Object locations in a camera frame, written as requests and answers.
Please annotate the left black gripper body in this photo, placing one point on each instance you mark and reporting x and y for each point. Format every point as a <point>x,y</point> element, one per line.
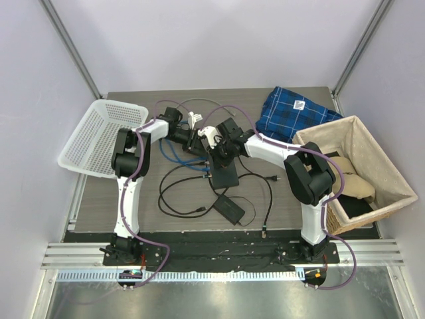
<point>188,139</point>

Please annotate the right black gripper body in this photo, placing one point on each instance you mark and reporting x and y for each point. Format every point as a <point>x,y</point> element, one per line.
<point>224,153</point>

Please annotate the black network switch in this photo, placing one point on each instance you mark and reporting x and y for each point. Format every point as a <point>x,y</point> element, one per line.
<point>224,177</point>

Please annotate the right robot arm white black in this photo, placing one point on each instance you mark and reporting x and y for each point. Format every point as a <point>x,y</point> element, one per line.
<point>309,175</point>

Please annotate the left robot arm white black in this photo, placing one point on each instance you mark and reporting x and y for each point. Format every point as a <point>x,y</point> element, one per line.
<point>131,161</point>

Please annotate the black power adapter brick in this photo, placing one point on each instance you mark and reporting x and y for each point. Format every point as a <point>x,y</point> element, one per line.
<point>228,209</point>

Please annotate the blue plaid cloth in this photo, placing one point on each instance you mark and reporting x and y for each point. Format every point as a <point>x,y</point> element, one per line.
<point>285,112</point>

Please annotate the white perforated plastic basket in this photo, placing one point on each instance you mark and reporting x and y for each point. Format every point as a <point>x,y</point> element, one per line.
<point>90,147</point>

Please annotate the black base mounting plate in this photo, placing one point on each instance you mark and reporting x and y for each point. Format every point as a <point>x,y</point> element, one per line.
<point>224,251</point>

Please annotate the beige cloth in basket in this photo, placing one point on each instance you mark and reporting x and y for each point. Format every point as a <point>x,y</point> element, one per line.
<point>355,185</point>

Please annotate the wicker basket with beige liner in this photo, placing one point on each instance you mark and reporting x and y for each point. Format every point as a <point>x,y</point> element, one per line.
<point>349,138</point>

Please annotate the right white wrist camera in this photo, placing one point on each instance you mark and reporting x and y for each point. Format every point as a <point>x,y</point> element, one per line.
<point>209,137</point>

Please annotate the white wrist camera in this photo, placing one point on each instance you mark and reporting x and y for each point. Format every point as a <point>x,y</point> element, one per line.
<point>193,119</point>
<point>209,137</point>

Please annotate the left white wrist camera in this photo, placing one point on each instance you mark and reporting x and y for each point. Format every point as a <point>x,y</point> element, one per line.
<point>193,119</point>

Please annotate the aluminium frame rail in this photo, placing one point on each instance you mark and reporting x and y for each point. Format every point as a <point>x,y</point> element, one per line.
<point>88,262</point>

